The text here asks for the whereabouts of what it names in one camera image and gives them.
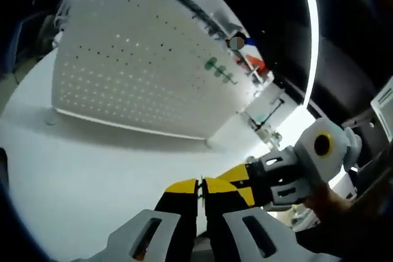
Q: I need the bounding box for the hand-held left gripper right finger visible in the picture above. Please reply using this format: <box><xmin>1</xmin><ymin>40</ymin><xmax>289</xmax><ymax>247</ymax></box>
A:
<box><xmin>204</xmin><ymin>177</ymin><xmax>344</xmax><ymax>262</ymax></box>

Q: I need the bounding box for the white chair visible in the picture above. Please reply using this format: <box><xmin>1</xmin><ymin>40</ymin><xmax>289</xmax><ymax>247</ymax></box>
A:
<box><xmin>53</xmin><ymin>0</ymin><xmax>74</xmax><ymax>50</ymax></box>

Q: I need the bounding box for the white perforated mounting plate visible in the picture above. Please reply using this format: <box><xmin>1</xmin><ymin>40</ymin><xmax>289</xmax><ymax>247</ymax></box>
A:
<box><xmin>45</xmin><ymin>0</ymin><xmax>251</xmax><ymax>150</ymax></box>

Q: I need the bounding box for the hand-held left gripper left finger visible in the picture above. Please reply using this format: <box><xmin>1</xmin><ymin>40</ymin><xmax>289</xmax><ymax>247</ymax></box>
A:
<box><xmin>72</xmin><ymin>178</ymin><xmax>199</xmax><ymax>262</ymax></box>

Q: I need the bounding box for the metal shelf rack with bins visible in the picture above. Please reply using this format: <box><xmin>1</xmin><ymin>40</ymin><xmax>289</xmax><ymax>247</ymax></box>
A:
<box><xmin>161</xmin><ymin>0</ymin><xmax>234</xmax><ymax>42</ymax></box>

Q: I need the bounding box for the person's right hand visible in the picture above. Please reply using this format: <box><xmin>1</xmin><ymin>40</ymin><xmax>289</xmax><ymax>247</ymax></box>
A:
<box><xmin>303</xmin><ymin>184</ymin><xmax>354</xmax><ymax>223</ymax></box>

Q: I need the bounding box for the orange sign panel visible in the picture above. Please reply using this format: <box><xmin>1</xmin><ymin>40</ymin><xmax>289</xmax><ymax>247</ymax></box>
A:
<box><xmin>244</xmin><ymin>55</ymin><xmax>267</xmax><ymax>71</ymax></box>

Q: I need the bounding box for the black kick scooter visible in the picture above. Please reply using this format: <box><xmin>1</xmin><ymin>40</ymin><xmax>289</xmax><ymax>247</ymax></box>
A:
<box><xmin>247</xmin><ymin>98</ymin><xmax>285</xmax><ymax>128</ymax></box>

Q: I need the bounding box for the curved ceiling light strip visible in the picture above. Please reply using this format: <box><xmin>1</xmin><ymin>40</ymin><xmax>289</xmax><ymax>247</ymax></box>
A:
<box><xmin>296</xmin><ymin>0</ymin><xmax>320</xmax><ymax>108</ymax></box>

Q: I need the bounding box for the ceiling air conditioner unit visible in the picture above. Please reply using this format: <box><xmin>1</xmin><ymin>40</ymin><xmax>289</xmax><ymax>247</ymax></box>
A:
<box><xmin>370</xmin><ymin>76</ymin><xmax>393</xmax><ymax>143</ymax></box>

